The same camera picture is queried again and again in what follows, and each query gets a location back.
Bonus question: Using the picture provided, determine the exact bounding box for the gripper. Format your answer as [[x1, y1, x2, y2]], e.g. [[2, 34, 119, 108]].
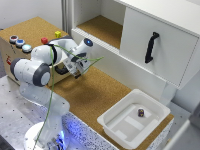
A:
[[64, 57, 86, 80]]

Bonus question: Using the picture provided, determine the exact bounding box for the yellow block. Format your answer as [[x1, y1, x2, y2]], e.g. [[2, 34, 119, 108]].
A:
[[54, 30, 63, 39]]

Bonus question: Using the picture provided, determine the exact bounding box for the green button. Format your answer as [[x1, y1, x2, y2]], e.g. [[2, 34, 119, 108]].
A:
[[21, 43, 33, 54]]

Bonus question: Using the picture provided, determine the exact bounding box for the blue button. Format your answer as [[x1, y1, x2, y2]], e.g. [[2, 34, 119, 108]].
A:
[[15, 38, 26, 49]]

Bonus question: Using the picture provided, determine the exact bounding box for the red button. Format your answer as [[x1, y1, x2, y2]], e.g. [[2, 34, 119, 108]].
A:
[[9, 34, 20, 45]]

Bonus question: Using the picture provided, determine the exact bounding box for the white cabinet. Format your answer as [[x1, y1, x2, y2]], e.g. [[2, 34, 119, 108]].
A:
[[70, 0, 200, 107]]

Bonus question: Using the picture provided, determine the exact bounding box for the white plastic box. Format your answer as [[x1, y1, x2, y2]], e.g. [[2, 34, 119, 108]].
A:
[[96, 88, 171, 150]]

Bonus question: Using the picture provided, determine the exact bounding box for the purple block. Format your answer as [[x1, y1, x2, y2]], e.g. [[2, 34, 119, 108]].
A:
[[137, 108, 146, 118]]

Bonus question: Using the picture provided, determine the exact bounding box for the white sliding door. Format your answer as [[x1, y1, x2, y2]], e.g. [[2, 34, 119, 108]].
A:
[[119, 6, 200, 88]]

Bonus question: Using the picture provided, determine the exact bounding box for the black drawer handle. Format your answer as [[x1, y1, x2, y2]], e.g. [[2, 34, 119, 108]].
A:
[[54, 64, 69, 76]]

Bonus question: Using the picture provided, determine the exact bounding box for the green cable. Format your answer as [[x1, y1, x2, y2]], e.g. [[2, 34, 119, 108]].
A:
[[32, 44, 105, 150]]

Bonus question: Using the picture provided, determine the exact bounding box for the black door handle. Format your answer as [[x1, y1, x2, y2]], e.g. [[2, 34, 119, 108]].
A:
[[144, 31, 160, 64]]

